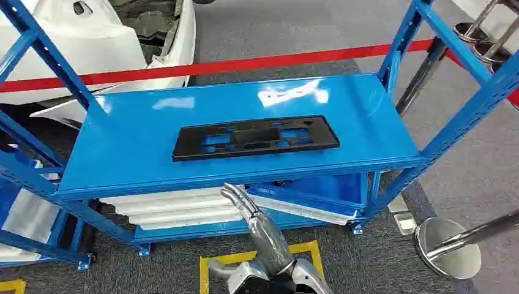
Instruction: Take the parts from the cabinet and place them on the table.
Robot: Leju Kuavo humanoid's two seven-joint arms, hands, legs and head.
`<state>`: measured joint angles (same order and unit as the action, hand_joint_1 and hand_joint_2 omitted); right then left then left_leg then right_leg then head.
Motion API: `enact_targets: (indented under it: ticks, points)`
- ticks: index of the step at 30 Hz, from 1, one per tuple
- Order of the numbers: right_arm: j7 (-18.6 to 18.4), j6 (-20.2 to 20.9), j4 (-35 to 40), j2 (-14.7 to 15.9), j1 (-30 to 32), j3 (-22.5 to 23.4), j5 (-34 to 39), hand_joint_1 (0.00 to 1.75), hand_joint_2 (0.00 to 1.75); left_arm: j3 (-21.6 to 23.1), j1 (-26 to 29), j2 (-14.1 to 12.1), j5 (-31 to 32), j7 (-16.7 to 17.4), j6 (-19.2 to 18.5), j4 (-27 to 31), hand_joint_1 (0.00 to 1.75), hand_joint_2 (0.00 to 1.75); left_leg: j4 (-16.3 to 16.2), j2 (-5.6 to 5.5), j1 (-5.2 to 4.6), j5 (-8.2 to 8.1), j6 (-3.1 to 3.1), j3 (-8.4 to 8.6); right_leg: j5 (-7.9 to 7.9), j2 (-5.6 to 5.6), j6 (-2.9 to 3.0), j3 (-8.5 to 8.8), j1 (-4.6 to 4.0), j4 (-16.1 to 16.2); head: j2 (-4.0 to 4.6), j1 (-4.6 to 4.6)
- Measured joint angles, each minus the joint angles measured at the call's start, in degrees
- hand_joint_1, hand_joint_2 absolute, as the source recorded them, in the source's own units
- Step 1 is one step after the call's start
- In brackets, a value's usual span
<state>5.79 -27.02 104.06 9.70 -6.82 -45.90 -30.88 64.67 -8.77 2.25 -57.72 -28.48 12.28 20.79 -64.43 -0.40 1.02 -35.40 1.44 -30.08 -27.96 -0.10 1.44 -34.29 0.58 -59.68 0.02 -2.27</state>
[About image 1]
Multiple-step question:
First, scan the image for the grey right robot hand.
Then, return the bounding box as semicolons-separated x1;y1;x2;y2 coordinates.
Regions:
220;183;296;279

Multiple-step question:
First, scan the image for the black plastic panel with cutouts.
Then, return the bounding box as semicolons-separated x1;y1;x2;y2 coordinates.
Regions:
171;115;342;162

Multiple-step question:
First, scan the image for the long white strip panel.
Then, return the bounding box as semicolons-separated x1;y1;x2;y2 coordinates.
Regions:
247;194;359;227

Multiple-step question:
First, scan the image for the pale floor box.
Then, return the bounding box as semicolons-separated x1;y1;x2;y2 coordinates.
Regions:
387;194;419;237

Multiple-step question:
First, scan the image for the red barrier belt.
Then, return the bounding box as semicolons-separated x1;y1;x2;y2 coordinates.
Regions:
444;48;519;110
0;39;437;94

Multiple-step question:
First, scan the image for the small blue metal rack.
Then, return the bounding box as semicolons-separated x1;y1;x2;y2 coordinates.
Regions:
0;174;97;273

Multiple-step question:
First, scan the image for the white moulded panel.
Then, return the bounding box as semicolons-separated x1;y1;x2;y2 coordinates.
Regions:
0;160;62;263

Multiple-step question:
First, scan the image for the white car body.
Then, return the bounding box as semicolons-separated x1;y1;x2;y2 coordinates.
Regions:
0;0;197;130

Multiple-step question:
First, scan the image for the dark stanchion post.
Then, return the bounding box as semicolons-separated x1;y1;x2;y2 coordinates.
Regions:
395;36;449;118

